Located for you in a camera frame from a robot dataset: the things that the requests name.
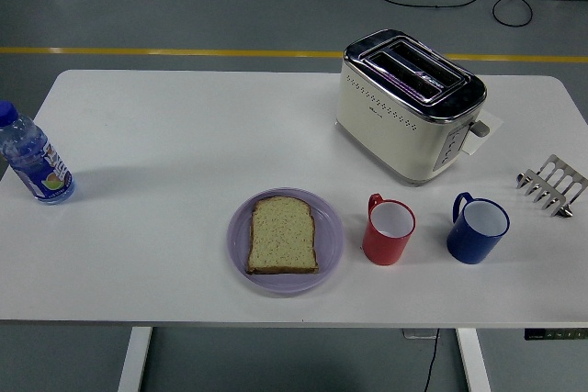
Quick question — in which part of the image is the blue cup white inside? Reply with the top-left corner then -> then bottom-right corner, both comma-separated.
446,191 -> 511,266

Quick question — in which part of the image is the slice of bread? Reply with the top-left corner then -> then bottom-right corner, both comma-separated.
245,196 -> 321,276

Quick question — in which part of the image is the red cup white inside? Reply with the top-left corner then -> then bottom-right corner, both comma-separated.
361,193 -> 417,267

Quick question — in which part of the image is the purple round plate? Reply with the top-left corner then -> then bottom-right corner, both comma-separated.
227,186 -> 346,298

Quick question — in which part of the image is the cream toaster chrome top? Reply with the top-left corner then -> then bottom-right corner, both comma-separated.
334,28 -> 492,187

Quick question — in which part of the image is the white table leg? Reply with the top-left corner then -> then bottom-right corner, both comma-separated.
455,328 -> 492,392
117,326 -> 153,392

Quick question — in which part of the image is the clear water bottle blue cap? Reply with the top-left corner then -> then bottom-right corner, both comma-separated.
0,100 -> 77,206

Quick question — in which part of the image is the silver metal toast rack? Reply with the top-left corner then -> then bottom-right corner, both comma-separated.
515,154 -> 588,218

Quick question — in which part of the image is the black table control panel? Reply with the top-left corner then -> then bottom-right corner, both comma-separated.
524,328 -> 588,342

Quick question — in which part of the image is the thin black cable under table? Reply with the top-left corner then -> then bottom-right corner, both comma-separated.
422,328 -> 441,392

